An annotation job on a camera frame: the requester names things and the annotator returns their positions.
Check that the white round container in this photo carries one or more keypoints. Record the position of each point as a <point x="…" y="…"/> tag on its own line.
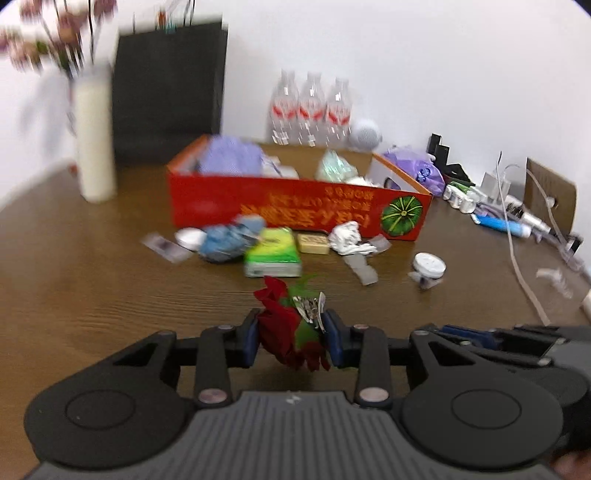
<point x="190" y="239"/>

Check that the white round speaker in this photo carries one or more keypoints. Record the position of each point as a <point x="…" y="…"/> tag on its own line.
<point x="364" y="134"/>

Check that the dried pink flowers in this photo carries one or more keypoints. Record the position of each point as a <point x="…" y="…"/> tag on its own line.
<point x="46" y="32"/>

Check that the grey plastic strip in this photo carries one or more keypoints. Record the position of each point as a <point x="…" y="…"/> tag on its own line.
<point x="362" y="270"/>
<point x="381" y="242"/>

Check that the white wall charger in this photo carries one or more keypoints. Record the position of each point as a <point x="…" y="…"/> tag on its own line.
<point x="496" y="187"/>

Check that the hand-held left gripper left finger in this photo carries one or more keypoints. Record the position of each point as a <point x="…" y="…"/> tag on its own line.
<point x="251" y="337"/>

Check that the red cardboard box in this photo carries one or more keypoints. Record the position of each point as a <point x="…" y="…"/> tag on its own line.
<point x="221" y="198"/>

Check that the white cylindrical device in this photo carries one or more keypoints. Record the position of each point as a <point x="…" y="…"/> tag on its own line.
<point x="528" y="214"/>

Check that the white plastic holder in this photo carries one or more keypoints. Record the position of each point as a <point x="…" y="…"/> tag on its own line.
<point x="461" y="197"/>

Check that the black paper bag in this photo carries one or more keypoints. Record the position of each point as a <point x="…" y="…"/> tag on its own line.
<point x="171" y="92"/>

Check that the red artificial rose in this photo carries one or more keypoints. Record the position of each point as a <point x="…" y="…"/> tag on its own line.
<point x="281" y="323"/>

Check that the white thermos bottle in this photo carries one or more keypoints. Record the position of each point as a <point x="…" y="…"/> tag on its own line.
<point x="94" y="138"/>

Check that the crumpled blue wrapper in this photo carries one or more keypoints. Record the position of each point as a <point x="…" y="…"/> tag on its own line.
<point x="228" y="240"/>

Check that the black flat device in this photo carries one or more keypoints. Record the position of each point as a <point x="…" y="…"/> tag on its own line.
<point x="457" y="171"/>

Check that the clear plastic bag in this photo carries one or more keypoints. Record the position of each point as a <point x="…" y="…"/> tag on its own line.
<point x="334" y="166"/>

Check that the small clear packet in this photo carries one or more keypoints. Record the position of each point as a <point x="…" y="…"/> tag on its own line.
<point x="164" y="247"/>

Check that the brown cardboard piece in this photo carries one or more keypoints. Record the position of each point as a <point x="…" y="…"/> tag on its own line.
<point x="554" y="194"/>

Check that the person's right hand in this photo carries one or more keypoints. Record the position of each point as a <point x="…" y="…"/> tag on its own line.
<point x="572" y="468"/>

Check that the white paper ball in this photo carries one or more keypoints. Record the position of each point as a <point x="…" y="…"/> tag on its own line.
<point x="348" y="237"/>

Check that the silver hair clip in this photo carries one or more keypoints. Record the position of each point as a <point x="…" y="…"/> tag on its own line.
<point x="310" y="309"/>

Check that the clear plastic piece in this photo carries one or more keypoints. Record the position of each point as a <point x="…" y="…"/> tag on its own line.
<point x="554" y="281"/>

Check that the green tissue pack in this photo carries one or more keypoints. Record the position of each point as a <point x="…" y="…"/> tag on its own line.
<point x="272" y="254"/>

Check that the purple woven pouch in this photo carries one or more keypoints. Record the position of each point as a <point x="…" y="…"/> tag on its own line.
<point x="228" y="154"/>

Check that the blue toothpaste tube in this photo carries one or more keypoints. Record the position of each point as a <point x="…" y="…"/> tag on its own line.
<point x="501" y="225"/>

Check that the tan rectangular block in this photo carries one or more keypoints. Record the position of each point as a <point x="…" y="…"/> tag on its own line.
<point x="313" y="243"/>

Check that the purple plastic bag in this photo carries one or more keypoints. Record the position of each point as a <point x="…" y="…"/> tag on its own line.
<point x="415" y="170"/>

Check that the white round lid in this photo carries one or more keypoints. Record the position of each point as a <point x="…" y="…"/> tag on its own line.
<point x="429" y="264"/>

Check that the black upright device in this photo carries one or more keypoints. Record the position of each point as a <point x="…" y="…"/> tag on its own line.
<point x="437" y="152"/>

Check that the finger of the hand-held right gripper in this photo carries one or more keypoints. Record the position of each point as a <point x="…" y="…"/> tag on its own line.
<point x="508" y="348"/>
<point x="459" y="331"/>

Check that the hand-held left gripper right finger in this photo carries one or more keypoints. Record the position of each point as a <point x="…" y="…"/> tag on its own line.
<point x="334" y="341"/>

